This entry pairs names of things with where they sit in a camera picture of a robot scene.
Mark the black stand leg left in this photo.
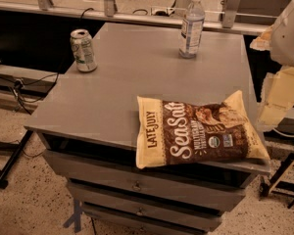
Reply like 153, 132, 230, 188
0, 130, 32, 189

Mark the black yellow stand right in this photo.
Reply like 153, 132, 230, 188
260, 153, 294, 209

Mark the Late July chips bag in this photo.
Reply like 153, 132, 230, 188
136, 90, 269, 169

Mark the clear plastic water bottle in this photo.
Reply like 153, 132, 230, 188
179, 0, 205, 59

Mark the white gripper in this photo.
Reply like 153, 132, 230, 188
250, 0, 294, 131

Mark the black cable bundle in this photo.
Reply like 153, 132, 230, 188
0, 71, 61, 116

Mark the white power strip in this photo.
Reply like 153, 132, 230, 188
151, 6, 174, 17

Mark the metal window rail frame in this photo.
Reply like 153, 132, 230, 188
0, 0, 278, 37

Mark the grey drawer cabinet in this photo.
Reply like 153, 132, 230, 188
25, 23, 270, 235

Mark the green soda can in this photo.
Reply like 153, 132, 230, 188
71, 29, 97, 72

